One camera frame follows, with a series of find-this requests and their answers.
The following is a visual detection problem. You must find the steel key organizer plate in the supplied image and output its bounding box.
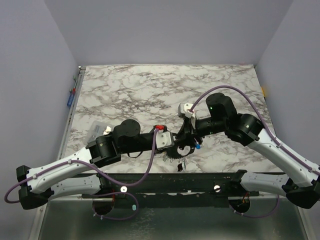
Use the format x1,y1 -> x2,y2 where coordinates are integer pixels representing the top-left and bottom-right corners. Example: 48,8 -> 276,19
158,145 -> 196,162

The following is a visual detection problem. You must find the black tag key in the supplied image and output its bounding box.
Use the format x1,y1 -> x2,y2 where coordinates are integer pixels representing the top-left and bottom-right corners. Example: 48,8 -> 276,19
177,162 -> 186,173

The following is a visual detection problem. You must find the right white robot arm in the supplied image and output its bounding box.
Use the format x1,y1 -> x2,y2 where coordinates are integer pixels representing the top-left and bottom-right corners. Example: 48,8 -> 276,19
175,93 -> 320,209

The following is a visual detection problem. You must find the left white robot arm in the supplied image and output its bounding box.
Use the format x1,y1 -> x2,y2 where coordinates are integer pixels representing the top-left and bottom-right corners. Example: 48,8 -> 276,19
16,119 -> 175,210

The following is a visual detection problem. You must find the clear plastic parts box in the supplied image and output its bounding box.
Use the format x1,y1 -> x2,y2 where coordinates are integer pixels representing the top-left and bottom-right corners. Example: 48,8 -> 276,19
84,120 -> 113,144

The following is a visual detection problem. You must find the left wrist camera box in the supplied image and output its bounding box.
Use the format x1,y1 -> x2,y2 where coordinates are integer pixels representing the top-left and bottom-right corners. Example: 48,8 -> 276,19
155,125 -> 175,150

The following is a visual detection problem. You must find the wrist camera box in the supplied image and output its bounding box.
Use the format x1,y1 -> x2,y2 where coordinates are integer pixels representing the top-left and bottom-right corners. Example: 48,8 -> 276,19
155,125 -> 175,150
177,103 -> 197,129

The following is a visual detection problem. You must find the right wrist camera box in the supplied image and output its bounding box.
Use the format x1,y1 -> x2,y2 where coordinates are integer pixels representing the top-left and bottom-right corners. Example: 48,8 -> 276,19
177,103 -> 197,129

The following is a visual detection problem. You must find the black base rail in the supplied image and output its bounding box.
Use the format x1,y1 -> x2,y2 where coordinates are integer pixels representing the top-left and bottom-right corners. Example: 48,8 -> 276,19
82,171 -> 259,209

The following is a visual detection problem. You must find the blue red wall clamp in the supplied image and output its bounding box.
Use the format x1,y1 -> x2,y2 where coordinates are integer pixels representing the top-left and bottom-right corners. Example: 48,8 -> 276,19
67,76 -> 78,108

